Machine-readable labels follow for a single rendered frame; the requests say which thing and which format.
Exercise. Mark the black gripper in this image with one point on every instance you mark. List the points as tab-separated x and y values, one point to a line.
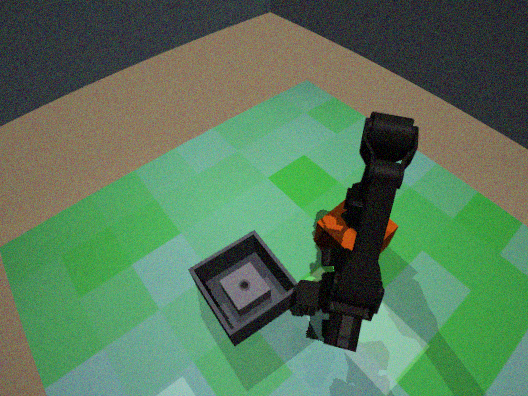
331	257

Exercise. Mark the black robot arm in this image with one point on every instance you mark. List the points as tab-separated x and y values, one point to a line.
357	290

